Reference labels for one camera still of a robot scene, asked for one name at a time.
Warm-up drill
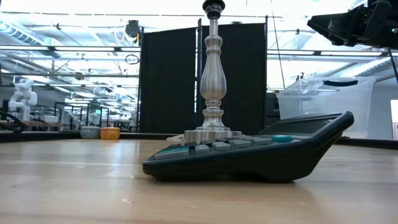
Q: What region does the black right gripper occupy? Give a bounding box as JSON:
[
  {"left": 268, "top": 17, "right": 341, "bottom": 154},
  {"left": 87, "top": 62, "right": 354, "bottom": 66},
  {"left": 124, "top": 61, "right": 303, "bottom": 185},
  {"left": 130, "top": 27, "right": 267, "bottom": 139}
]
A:
[{"left": 307, "top": 0, "right": 398, "bottom": 50}]

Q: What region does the silver lamp stand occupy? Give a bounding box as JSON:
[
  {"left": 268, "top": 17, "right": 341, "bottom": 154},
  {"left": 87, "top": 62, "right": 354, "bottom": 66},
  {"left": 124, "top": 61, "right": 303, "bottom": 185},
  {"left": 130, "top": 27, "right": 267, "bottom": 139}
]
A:
[{"left": 183, "top": 0, "right": 243, "bottom": 144}]

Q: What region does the clear plastic wrapper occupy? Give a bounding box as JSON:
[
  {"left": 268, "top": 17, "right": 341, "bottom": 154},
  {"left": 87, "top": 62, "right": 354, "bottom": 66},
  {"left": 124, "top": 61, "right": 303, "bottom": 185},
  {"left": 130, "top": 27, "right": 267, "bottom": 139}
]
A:
[{"left": 166, "top": 133, "right": 186, "bottom": 144}]

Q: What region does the clear plastic storage bin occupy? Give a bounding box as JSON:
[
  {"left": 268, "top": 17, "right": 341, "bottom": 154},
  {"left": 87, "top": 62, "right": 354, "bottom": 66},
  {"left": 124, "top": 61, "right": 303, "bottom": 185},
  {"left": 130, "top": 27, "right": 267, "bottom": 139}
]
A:
[{"left": 276, "top": 76, "right": 376, "bottom": 140}]

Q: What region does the black divider panel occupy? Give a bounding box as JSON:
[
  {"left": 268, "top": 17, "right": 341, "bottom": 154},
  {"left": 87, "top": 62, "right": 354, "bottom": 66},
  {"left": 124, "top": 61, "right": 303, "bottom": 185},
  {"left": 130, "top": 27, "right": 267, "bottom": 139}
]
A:
[
  {"left": 139, "top": 27, "right": 199, "bottom": 134},
  {"left": 200, "top": 22, "right": 269, "bottom": 136}
]

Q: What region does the black calculator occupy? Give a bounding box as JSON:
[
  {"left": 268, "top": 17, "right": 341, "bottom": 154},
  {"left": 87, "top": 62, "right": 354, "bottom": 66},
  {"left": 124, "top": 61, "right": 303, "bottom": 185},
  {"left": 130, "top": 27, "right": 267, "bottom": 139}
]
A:
[{"left": 142, "top": 111, "right": 355, "bottom": 184}]

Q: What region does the black hanging device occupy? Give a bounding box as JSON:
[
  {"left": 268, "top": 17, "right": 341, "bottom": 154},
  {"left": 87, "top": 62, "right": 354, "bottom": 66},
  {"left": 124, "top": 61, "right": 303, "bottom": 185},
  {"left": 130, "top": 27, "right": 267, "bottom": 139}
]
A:
[{"left": 124, "top": 19, "right": 142, "bottom": 40}]

